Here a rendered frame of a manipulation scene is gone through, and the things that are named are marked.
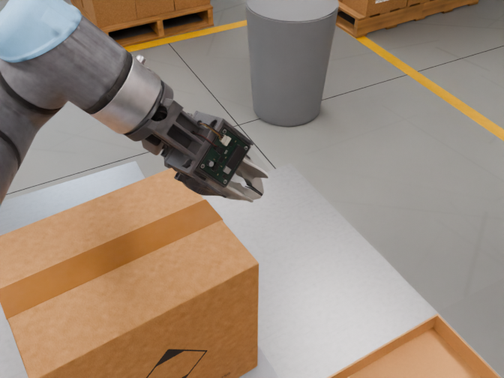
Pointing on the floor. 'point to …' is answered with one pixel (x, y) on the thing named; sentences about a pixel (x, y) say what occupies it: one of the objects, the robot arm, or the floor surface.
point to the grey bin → (289, 57)
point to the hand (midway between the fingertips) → (252, 189)
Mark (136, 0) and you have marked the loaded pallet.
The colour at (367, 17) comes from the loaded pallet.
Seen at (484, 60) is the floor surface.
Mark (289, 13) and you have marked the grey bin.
